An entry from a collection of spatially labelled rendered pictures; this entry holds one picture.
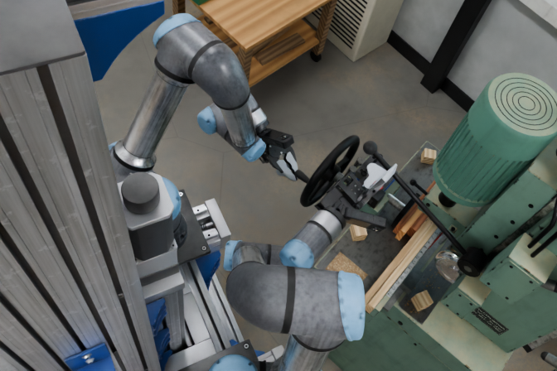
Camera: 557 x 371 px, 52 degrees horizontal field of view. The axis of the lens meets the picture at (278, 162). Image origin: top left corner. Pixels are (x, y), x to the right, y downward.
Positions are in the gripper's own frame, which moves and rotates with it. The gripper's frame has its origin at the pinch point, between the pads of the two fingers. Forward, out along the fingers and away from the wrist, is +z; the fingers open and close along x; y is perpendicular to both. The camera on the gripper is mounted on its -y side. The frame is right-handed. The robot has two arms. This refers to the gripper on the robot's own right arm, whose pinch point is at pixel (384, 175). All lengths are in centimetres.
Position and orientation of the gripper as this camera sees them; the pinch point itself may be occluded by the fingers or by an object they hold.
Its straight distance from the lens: 146.8
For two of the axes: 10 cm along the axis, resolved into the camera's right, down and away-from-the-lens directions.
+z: 6.5, -6.1, 4.5
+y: -6.9, -7.3, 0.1
